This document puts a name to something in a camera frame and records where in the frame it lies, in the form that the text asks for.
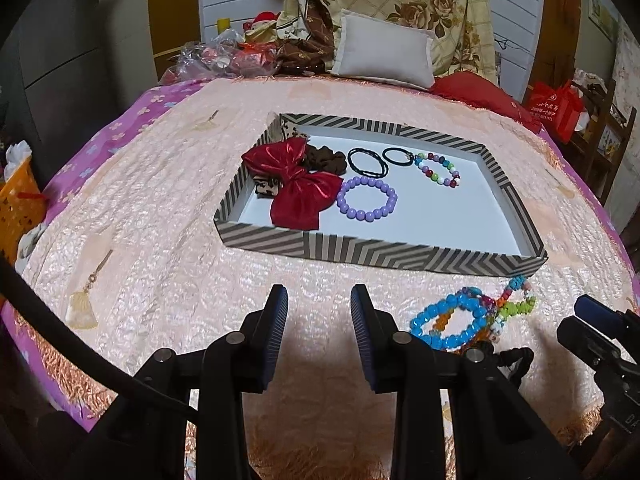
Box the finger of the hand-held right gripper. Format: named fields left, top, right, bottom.
left=556, top=316, right=623, bottom=377
left=573, top=295, right=628, bottom=332

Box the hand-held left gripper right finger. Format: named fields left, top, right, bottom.
left=350, top=284, right=583, bottom=480

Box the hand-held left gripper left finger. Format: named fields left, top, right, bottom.
left=65, top=284, right=291, bottom=480

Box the black hair tie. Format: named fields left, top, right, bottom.
left=347, top=147, right=388, bottom=179
left=381, top=146, right=416, bottom=167
left=492, top=347, right=535, bottom=401

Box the blue bead bracelet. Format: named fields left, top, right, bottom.
left=409, top=294, right=488, bottom=352

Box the green bead bracelet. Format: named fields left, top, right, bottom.
left=465, top=274, right=537, bottom=321

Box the orange bead bracelet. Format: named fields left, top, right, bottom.
left=425, top=310, right=496, bottom=346

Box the purple bead bracelet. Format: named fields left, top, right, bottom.
left=336, top=176, right=399, bottom=223

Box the leopard print hair clip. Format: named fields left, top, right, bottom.
left=250, top=127, right=310, bottom=200

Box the red satin hair bow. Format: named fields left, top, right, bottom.
left=241, top=137, right=344, bottom=231

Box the striped cardboard tray box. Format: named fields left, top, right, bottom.
left=213, top=112, right=548, bottom=278

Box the multicolour bead bracelet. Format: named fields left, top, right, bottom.
left=414, top=152, right=462, bottom=190

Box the brown scrunchie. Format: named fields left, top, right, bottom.
left=302, top=143, right=347, bottom=177

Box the pink fuzzy blanket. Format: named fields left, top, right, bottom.
left=15, top=76, right=633, bottom=480

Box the wooden chair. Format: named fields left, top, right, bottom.
left=565, top=67, right=638, bottom=206

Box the red shopping bag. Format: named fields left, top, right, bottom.
left=527, top=80, right=588, bottom=143

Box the red cushion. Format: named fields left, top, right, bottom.
left=429, top=71, right=543, bottom=133

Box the purple floral bedsheet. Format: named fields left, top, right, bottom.
left=0, top=80, right=211, bottom=421

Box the pile of plastic bags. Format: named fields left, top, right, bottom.
left=160, top=10, right=281, bottom=83

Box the orange plastic basket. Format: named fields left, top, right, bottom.
left=0, top=155, right=47, bottom=256

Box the grey pillow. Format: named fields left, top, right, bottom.
left=330, top=9, right=437, bottom=92

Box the white cloth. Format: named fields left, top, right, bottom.
left=5, top=142, right=33, bottom=181

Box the grey wardrobe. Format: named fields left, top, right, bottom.
left=10, top=0, right=166, bottom=171

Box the black cable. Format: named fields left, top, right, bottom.
left=0, top=250, right=201, bottom=426

